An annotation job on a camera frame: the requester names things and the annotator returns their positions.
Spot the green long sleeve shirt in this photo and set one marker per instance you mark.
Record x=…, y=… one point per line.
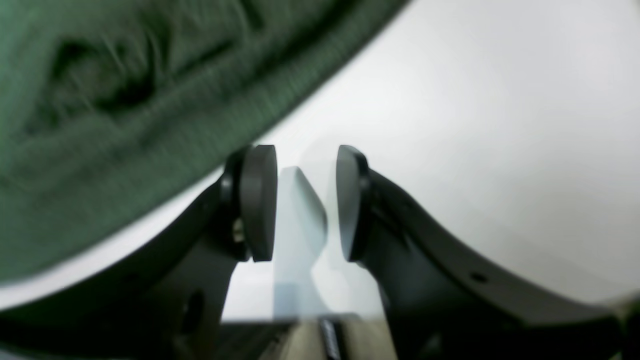
x=111, y=107

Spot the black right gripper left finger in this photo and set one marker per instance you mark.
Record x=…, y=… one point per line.
x=165, y=300

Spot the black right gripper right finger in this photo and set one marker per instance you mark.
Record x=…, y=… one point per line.
x=444, y=301

